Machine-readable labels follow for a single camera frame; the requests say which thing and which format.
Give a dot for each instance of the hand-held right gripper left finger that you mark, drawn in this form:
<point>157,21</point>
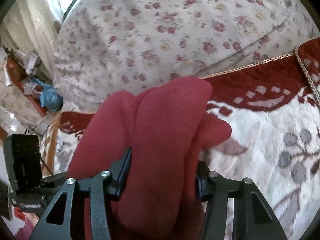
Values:
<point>125,172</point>

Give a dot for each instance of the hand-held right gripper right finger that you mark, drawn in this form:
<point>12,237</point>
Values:
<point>203,187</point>

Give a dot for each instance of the dark red garment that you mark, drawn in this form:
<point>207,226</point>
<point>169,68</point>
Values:
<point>162,120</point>

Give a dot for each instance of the blue plastic bag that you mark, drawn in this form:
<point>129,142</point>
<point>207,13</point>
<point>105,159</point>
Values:
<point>51,98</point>

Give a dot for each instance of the pink cloth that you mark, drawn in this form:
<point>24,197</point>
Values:
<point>25,230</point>

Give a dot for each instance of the red and white floral blanket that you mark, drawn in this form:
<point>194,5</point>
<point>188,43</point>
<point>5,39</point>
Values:
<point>262,135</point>

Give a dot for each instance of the red wooden shelf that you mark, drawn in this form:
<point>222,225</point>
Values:
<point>16,70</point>

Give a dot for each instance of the white curtain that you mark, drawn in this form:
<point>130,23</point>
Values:
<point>30,30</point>

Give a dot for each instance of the floral print duvet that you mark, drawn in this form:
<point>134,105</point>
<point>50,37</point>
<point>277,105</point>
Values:
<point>162,30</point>

